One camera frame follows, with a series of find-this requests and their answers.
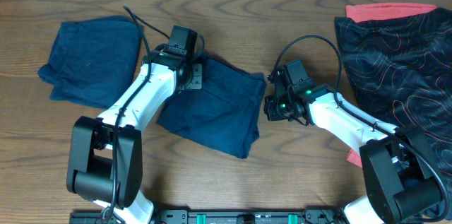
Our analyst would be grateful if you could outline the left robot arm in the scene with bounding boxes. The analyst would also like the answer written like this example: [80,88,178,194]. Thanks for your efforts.
[66,51,202,223]

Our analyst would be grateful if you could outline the navy blue shorts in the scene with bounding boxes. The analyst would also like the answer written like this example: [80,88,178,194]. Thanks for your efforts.
[157,56,266,159]

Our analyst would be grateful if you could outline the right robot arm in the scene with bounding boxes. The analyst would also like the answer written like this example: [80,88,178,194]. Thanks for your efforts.
[264,80,450,223]

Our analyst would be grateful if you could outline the folded navy shorts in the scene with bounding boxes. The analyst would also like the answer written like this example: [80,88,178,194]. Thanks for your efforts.
[37,16,141,109]

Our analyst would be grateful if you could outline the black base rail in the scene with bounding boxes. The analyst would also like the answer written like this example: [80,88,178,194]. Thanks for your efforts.
[69,208,349,224]

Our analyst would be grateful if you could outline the red coral garment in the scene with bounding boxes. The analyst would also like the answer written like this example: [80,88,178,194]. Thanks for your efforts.
[345,3,437,23]

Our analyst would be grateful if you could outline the black patterned shorts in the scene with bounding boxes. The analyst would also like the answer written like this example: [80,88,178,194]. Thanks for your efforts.
[334,6,452,218]

